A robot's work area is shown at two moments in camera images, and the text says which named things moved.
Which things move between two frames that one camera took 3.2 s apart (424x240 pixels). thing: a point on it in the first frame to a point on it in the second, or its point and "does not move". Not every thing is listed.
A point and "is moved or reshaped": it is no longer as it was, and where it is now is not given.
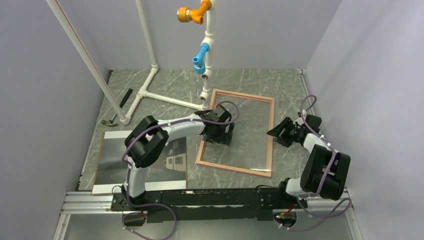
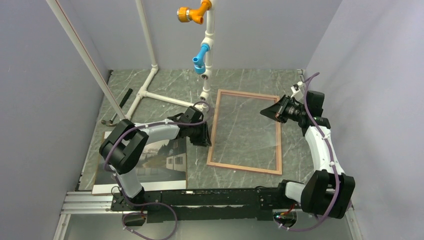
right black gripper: x=286 y=124 to x=275 y=111
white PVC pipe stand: x=78 y=46 does not move
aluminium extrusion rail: x=97 y=203 does not move
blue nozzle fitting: x=199 y=66 does not move
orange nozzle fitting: x=185 y=14 does not move
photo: x=168 y=171 does not move
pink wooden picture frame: x=256 y=173 is moved or reshaped
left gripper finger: x=227 y=138 to x=204 y=140
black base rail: x=207 y=205 does not move
